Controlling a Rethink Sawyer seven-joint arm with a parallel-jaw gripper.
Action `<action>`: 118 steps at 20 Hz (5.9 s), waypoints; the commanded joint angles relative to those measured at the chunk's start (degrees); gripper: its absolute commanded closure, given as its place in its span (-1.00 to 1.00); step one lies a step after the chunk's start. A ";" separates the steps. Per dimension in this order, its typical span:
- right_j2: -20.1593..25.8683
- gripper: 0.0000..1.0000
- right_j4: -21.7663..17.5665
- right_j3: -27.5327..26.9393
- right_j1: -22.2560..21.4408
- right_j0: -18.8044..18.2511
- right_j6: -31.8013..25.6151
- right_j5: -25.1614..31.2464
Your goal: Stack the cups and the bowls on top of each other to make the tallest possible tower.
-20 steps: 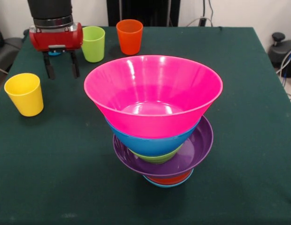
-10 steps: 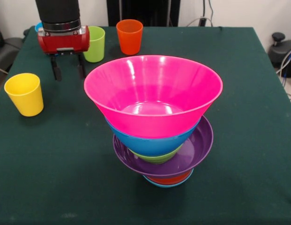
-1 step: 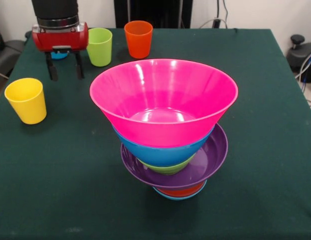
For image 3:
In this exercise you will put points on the small blue plastic bowl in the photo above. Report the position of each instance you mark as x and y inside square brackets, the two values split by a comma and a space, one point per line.
[180, 197]

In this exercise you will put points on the yellow plastic cup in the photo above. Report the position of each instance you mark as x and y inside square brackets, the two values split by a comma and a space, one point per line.
[27, 105]

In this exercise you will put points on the lime green plastic cup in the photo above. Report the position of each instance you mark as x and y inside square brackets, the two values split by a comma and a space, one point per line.
[100, 47]

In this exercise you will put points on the orange plastic bowl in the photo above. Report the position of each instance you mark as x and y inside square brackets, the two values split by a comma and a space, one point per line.
[181, 193]

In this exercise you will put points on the large blue plastic bowl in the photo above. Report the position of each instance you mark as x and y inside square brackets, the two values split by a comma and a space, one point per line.
[155, 155]

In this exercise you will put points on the dark green tablecloth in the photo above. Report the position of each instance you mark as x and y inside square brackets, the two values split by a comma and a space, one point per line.
[70, 162]

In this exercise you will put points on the black chair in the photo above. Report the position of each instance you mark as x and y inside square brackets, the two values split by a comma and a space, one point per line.
[7, 55]

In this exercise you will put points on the purple plastic bowl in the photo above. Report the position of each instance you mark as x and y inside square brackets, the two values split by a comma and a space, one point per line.
[215, 155]

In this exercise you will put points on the small green plastic bowl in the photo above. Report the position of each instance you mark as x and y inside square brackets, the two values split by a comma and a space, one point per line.
[167, 169]

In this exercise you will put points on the blue plastic cup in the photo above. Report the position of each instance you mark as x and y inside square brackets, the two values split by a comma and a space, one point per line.
[59, 56]

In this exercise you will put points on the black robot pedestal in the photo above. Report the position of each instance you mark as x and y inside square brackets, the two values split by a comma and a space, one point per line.
[155, 15]

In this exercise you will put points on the orange plastic cup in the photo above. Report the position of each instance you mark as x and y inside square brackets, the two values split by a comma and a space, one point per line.
[138, 42]

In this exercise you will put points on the black power plug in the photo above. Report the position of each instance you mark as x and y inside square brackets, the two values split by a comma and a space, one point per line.
[216, 23]

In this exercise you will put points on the black equipment base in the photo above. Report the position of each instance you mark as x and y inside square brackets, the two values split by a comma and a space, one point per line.
[303, 53]

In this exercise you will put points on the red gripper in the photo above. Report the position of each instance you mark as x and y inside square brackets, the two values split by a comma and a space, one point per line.
[60, 40]

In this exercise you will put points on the large pink plastic bowl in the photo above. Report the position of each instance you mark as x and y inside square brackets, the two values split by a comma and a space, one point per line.
[165, 95]

